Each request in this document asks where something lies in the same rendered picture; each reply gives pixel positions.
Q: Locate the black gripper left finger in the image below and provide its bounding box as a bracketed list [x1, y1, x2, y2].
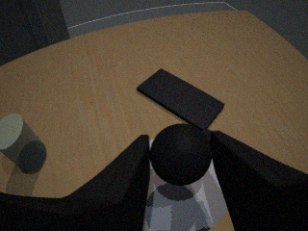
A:
[0, 134, 150, 231]

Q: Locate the black flat rectangular slab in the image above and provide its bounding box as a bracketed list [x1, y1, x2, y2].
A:
[138, 68, 224, 131]

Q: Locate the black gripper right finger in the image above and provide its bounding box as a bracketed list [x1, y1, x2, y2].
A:
[209, 131, 308, 231]

